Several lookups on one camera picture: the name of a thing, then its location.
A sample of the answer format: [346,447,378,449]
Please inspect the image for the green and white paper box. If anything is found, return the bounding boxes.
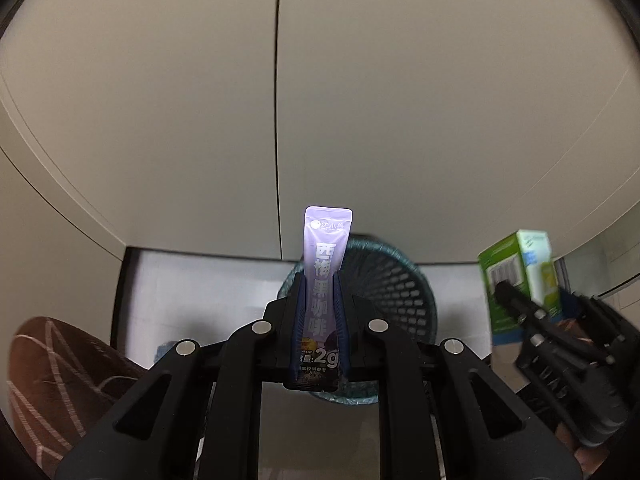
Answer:
[477,229,566,376]

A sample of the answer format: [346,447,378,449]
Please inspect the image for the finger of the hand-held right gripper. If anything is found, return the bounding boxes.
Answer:
[492,280,551,331]

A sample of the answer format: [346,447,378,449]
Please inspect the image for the purple coffee sachet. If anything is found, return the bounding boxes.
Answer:
[283,206,354,392]

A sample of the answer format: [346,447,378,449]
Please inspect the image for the person's patterned brown pants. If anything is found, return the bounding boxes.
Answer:
[7,316,151,480]

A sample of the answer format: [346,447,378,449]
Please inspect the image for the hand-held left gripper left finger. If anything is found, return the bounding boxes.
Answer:
[55,272,307,480]

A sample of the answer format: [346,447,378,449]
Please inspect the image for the teal plastic waste basket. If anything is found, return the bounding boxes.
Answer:
[277,235,438,406]

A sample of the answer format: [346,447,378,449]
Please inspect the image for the person's right hand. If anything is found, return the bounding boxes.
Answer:
[552,421,617,479]

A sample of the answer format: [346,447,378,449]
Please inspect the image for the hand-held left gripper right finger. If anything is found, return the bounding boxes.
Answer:
[332,270,583,480]

